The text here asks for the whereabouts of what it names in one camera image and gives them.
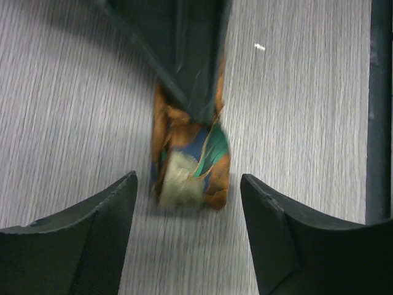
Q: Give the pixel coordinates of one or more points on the floral patterned necktie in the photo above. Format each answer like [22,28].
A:
[190,161]

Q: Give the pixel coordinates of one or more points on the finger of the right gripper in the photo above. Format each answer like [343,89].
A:
[183,42]

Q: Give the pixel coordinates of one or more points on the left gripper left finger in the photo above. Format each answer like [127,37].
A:
[80,250]

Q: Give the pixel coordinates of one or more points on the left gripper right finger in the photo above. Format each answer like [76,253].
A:
[299,250]

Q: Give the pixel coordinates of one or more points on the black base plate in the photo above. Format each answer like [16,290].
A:
[379,135]

